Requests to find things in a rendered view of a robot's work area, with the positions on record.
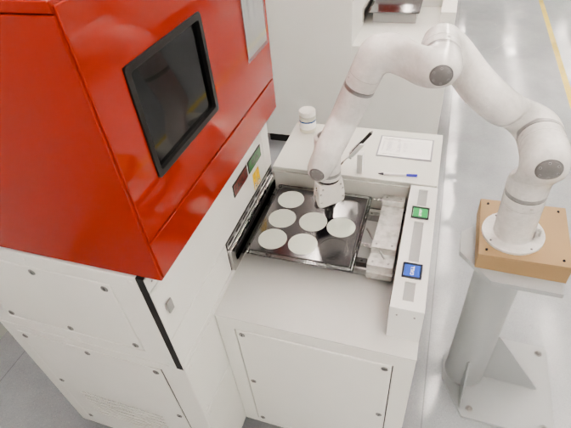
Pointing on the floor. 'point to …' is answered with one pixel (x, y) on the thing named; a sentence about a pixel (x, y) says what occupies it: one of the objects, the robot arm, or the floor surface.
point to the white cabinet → (314, 380)
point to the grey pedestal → (497, 352)
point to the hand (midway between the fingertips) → (329, 211)
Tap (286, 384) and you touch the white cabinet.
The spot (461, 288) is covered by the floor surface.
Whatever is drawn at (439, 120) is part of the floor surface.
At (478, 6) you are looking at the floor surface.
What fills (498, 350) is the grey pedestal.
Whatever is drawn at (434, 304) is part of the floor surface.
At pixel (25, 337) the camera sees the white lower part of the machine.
